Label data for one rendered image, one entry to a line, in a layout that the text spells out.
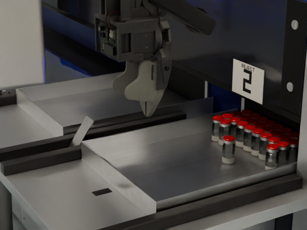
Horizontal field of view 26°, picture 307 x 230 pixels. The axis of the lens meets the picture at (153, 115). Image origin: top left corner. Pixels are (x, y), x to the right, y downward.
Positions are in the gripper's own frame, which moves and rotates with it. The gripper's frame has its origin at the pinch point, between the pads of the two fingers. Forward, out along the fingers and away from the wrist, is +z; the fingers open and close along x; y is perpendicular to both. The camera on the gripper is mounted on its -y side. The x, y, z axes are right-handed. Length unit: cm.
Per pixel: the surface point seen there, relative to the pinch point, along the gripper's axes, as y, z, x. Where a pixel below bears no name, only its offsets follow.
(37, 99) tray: -2, 15, -54
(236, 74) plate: -23.3, 1.4, -10.5
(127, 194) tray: 2.6, 15.0, -3.1
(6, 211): -6, 65, -98
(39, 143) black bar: 7.8, 13.8, -26.5
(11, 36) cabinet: -8, 9, -87
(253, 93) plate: -23.3, 3.5, -5.4
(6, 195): -6, 60, -98
